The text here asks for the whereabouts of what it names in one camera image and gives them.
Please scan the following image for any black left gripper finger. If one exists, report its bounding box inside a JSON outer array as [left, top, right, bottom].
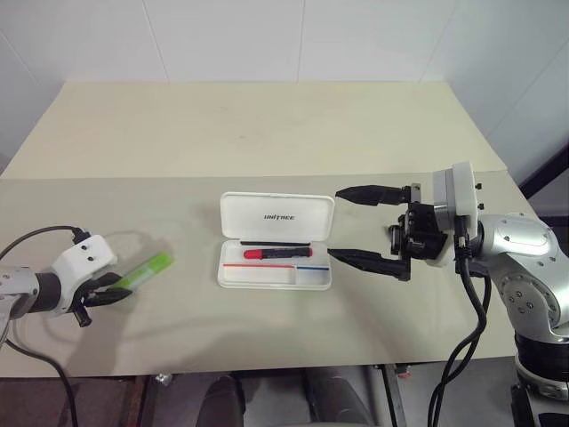
[[91, 271, 122, 293], [88, 286, 135, 309]]

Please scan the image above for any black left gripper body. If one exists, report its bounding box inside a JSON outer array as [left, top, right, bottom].
[[72, 278, 113, 329]]

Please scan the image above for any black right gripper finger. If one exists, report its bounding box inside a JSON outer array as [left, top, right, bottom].
[[328, 248, 413, 284], [334, 182, 405, 208]]

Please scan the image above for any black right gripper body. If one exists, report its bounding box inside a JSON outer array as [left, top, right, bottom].
[[386, 181, 448, 269]]

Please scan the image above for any green marker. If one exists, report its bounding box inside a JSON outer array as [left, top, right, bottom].
[[118, 251, 175, 293]]

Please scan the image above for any red marker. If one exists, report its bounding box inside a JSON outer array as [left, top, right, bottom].
[[243, 247, 314, 262]]

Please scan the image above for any white pencil case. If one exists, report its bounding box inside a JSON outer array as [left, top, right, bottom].
[[216, 190, 337, 292]]

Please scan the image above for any grey rounded shape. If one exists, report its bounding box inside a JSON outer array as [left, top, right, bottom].
[[304, 367, 373, 427]]

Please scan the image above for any dark rounded shape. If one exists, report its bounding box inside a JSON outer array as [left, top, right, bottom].
[[198, 375, 246, 427]]

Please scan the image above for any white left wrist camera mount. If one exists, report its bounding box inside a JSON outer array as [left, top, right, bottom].
[[50, 235, 119, 315]]

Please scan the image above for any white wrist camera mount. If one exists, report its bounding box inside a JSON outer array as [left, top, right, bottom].
[[425, 161, 485, 269], [50, 235, 119, 315]]

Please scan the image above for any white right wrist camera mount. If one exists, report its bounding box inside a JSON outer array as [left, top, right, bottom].
[[425, 161, 485, 269]]

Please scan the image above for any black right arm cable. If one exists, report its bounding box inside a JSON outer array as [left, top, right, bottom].
[[426, 216, 491, 427]]

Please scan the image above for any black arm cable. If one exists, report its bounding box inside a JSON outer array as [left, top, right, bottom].
[[0, 225, 88, 427], [426, 216, 491, 427]]

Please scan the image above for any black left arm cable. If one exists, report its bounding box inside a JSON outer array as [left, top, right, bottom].
[[0, 225, 88, 427]]

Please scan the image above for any black angled frame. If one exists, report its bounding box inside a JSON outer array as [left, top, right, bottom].
[[518, 141, 569, 215]]

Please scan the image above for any metal table frame leg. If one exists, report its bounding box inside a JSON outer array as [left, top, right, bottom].
[[372, 363, 413, 427]]

